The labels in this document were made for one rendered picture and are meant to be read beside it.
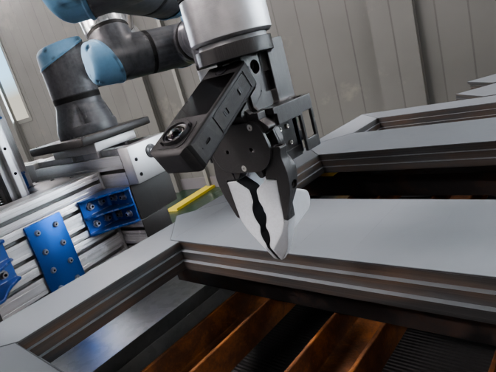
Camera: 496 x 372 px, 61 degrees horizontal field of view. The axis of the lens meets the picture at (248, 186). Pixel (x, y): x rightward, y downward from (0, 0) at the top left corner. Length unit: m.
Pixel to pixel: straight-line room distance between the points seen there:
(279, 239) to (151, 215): 0.70
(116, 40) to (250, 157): 0.44
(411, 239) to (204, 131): 0.30
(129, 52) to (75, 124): 0.41
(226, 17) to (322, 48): 3.25
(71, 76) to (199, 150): 0.83
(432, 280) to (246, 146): 0.23
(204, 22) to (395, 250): 0.32
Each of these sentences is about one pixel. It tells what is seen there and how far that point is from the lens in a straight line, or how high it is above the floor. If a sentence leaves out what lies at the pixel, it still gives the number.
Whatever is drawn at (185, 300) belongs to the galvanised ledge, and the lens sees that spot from 0.91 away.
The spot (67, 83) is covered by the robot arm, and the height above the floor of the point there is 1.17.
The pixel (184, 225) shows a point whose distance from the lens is 0.77.
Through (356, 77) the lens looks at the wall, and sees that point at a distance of 3.55.
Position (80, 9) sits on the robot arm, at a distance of 0.44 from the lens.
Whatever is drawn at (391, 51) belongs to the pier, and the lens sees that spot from 3.37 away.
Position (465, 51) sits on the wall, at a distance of 3.39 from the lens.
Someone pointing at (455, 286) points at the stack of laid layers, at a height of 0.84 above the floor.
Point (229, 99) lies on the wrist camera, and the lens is 0.36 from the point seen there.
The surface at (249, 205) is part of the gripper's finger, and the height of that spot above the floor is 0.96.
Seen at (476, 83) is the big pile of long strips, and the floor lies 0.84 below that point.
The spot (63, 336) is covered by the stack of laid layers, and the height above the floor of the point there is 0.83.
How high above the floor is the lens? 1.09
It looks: 15 degrees down
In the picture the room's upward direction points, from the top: 16 degrees counter-clockwise
